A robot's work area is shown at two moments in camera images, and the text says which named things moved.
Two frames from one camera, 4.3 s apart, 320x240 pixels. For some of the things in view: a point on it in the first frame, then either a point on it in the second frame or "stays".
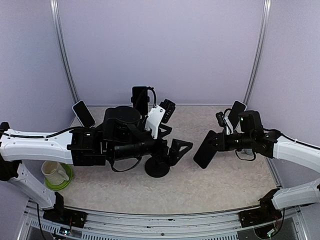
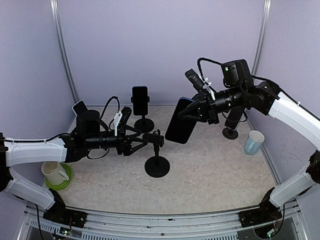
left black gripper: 172,157 → 125,147
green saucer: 65,183 stays
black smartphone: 206,151 → 179,129
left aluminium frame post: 58,26 stays
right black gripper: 222,144 → 207,106
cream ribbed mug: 55,173 stays
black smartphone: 237,107 stays
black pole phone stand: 156,168 stays
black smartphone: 140,97 stays
